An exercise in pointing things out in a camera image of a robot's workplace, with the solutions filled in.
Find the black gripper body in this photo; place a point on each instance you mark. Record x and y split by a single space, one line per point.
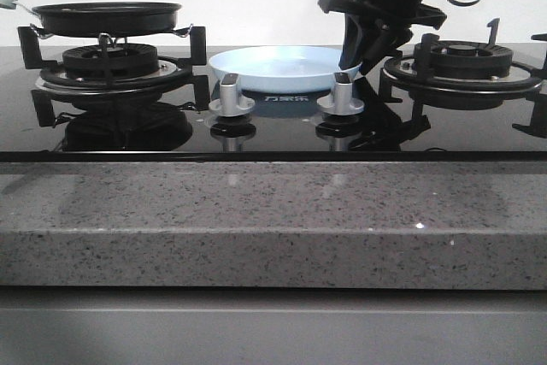
367 19

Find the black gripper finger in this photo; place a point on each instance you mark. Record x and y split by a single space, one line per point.
383 41
351 54

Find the light blue plate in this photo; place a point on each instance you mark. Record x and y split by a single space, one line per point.
279 69

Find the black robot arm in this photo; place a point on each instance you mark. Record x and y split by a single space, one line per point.
375 29

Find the right black pan support grate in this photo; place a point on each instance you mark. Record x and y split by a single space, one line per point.
412 73

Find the black pan support grate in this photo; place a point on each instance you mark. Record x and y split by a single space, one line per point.
172 73
412 73

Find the right silver stove knob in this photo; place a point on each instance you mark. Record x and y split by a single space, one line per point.
340 100

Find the silver stove knob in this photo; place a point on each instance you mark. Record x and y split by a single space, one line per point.
232 102
340 100

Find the right black gas burner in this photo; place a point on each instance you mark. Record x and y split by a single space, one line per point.
456 59

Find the black gas burner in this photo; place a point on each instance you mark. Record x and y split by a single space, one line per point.
456 59
126 61

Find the black glass gas cooktop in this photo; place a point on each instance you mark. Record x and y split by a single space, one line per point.
37 126

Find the left silver stove knob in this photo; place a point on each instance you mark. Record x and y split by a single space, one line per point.
232 102

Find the left black gas burner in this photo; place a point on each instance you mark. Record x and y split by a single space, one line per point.
126 61

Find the left black pan support grate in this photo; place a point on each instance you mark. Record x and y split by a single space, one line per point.
172 73

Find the grey cabinet front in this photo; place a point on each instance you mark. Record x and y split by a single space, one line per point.
161 326

